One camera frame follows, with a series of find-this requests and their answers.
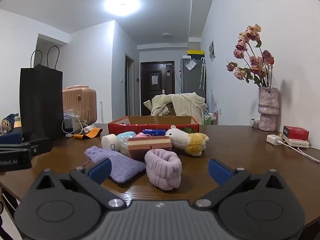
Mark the grey refrigerator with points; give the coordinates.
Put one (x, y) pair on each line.
(192, 80)

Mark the white paper sheet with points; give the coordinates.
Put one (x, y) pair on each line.
(154, 79)

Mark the light blue fluffy towel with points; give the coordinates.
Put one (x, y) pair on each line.
(125, 135)

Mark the round ceiling lamp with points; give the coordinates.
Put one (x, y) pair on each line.
(122, 3)

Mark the pink suitcase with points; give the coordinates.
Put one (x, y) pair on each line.
(82, 102)

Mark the small white bottle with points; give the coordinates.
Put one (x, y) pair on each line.
(254, 122)

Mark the pink speckled vase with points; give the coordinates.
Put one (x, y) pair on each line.
(267, 110)

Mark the dark brown entrance door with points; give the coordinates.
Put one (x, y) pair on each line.
(160, 95)

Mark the folded patterned umbrella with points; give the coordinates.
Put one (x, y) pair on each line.
(203, 75)

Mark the clear plastic bag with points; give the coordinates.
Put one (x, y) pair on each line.
(72, 115)

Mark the white round sponge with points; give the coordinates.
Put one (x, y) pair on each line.
(108, 141)

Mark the orange-edged cardboard box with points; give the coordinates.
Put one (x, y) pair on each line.
(150, 126)

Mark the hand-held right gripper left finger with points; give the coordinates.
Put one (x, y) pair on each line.
(100, 171)

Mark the blue tissue packet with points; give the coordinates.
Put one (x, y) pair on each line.
(153, 131)

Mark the brown wooden chair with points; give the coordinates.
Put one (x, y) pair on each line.
(172, 108)

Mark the red box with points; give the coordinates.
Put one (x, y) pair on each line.
(296, 132)

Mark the beige jacket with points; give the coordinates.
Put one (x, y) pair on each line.
(185, 105)

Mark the storage rack with items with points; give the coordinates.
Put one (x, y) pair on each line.
(210, 117)

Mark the pink satin cloth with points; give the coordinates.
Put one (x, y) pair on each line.
(141, 135)

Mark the flat white box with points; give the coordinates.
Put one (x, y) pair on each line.
(298, 143)

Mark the white and yellow alpaca plush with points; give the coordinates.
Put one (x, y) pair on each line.
(180, 140)

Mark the purple knitted pouch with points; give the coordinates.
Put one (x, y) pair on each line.
(120, 163)

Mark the white charger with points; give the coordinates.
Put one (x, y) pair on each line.
(273, 139)

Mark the rattan ball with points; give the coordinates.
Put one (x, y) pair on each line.
(7, 125)

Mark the paper note on refrigerator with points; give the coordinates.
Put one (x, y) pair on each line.
(190, 65)

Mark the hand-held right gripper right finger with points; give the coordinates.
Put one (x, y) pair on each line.
(219, 171)

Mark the dark side door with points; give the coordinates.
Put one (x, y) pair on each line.
(129, 87)

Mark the small white tube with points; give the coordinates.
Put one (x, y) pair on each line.
(89, 128)

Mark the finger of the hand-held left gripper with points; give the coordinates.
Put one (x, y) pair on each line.
(41, 145)

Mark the dark blue cloth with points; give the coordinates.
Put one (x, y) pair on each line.
(11, 117)

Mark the pink layered cake sponge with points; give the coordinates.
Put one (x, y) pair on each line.
(147, 145)

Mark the black paper bag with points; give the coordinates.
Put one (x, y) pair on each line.
(41, 105)

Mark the yellow and black box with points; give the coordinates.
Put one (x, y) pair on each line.
(196, 53)

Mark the orange pouch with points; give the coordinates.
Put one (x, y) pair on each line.
(87, 133)

